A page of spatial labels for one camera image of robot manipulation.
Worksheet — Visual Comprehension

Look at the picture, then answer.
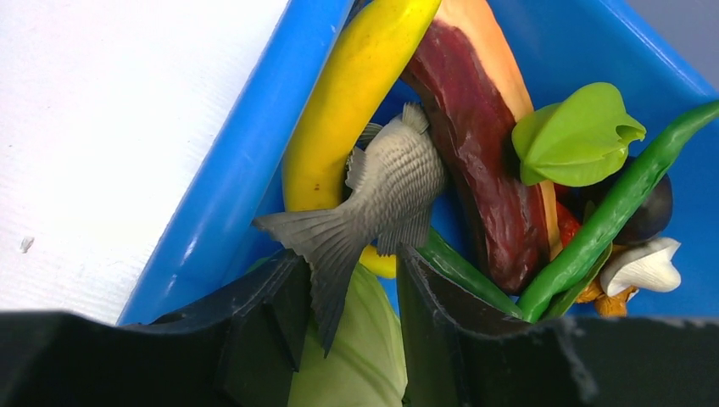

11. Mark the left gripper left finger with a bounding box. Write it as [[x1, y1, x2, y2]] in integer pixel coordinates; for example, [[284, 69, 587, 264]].
[[1, 250, 310, 406]]

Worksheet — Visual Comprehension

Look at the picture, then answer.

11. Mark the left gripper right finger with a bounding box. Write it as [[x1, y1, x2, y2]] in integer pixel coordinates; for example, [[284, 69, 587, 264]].
[[398, 247, 718, 406]]

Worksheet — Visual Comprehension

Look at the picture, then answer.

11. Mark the grey fish piece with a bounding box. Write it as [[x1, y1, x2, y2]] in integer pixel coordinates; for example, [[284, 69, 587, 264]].
[[252, 103, 449, 353]]

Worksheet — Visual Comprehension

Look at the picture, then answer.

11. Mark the yellow banana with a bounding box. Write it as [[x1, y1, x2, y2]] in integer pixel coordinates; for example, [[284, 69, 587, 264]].
[[281, 0, 443, 281]]

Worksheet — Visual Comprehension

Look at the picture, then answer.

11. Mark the pale green cabbage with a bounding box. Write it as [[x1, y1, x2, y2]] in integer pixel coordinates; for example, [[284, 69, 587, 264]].
[[287, 265, 408, 407]]

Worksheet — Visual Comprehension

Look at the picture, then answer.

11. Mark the dark green cucumber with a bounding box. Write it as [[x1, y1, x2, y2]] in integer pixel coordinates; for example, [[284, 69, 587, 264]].
[[417, 228, 523, 320]]

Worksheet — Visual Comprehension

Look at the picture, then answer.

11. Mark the upright green bean pod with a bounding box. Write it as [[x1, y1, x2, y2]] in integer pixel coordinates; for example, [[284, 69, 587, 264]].
[[517, 100, 718, 323]]

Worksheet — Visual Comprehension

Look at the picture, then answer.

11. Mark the white mushroom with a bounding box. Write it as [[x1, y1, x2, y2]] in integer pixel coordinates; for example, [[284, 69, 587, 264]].
[[599, 237, 682, 296]]

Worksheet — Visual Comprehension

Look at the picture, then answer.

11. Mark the black plum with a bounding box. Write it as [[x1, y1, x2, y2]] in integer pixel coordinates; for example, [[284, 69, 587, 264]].
[[579, 156, 673, 246]]

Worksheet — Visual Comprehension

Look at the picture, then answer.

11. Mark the round green leaf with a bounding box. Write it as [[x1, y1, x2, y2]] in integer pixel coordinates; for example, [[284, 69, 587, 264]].
[[511, 82, 646, 187]]

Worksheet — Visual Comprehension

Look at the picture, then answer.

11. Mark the blue plastic bin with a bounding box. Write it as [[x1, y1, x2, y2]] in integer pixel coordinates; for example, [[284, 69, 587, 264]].
[[120, 1, 718, 324]]

